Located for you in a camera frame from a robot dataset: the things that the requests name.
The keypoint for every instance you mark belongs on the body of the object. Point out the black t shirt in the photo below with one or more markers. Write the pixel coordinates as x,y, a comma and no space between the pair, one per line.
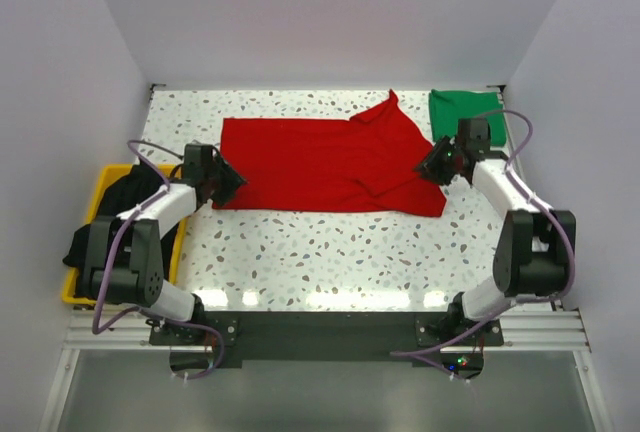
122,195

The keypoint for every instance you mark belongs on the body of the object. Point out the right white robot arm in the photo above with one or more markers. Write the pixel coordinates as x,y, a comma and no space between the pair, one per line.
534,260

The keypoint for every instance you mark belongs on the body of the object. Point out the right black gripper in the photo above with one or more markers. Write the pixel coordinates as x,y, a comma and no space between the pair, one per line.
430,166

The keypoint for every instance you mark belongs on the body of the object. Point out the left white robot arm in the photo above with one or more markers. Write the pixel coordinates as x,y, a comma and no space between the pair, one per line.
123,266

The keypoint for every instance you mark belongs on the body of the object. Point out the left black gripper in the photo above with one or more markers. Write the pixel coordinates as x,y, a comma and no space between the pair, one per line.
232,181

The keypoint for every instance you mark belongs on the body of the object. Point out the red polo shirt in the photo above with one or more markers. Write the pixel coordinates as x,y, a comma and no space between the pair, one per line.
365,163

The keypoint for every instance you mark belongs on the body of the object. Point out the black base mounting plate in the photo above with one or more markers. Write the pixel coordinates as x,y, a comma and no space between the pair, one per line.
302,336

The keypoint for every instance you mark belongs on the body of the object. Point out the folded green t shirt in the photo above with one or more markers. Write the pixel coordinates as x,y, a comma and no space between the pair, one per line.
447,107

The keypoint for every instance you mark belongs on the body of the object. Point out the yellow plastic bin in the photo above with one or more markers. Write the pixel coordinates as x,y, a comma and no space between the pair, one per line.
109,175

